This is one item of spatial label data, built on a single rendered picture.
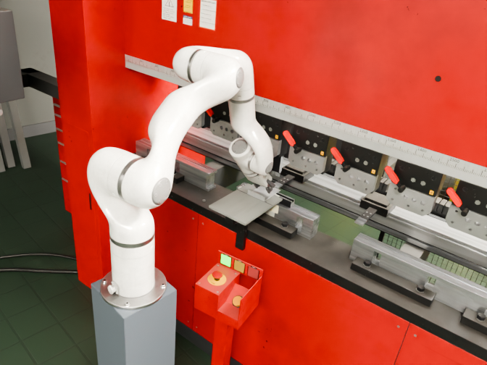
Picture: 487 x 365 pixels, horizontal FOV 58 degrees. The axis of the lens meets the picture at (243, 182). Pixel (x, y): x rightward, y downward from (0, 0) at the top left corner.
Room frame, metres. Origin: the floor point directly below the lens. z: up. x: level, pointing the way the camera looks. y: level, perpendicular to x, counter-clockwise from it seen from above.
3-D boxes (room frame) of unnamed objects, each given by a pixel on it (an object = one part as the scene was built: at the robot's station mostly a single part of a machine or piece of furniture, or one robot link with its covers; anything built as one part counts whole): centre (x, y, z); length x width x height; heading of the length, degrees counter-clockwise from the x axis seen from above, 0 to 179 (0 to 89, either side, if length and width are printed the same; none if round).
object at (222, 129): (1.79, 0.08, 1.26); 0.15 x 0.09 x 0.17; 56
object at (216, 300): (1.30, 0.02, 0.75); 0.20 x 0.16 x 0.18; 63
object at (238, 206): (1.54, -0.02, 1.00); 0.26 x 0.18 x 0.01; 146
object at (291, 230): (1.59, -0.11, 0.89); 0.30 x 0.05 x 0.03; 56
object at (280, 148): (1.68, -0.08, 1.26); 0.15 x 0.09 x 0.17; 56
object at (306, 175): (1.80, -0.21, 1.01); 0.26 x 0.12 x 0.05; 146
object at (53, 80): (2.16, 1.13, 1.17); 0.40 x 0.24 x 0.07; 56
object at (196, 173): (1.97, 0.35, 0.92); 0.50 x 0.06 x 0.10; 56
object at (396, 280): (1.28, -0.57, 0.89); 0.30 x 0.05 x 0.03; 56
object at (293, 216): (1.63, -0.15, 0.92); 0.39 x 0.06 x 0.10; 56
